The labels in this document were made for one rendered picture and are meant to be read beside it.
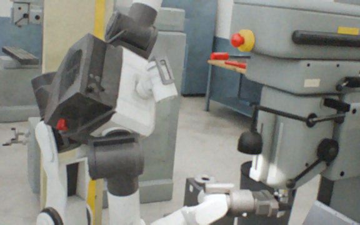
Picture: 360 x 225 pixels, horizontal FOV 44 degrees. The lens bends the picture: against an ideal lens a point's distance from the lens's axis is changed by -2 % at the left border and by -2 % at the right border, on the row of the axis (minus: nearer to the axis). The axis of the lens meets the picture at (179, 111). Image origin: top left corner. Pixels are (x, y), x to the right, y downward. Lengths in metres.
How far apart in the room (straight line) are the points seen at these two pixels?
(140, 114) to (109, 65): 0.16
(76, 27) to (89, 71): 1.60
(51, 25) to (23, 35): 7.44
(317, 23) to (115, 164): 0.65
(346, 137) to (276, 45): 0.42
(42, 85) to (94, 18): 1.31
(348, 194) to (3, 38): 8.99
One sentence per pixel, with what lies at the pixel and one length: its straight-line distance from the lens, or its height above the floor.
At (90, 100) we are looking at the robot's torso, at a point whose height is 1.57.
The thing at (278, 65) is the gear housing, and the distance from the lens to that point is 1.32.
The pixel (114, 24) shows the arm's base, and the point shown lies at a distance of 1.44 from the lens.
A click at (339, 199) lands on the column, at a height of 1.16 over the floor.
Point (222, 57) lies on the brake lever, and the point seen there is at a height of 1.70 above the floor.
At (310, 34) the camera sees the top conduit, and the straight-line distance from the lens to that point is 1.20.
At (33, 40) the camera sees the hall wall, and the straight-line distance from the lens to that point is 10.30.
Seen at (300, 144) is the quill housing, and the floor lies 1.48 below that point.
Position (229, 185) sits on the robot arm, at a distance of 1.45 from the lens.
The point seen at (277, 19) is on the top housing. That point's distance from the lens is 1.21.
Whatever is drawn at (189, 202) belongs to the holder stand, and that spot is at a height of 1.06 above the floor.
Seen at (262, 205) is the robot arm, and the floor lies 1.25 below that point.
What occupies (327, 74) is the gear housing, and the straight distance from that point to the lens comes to 1.34.
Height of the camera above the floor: 1.86
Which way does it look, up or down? 14 degrees down
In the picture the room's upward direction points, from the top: 5 degrees clockwise
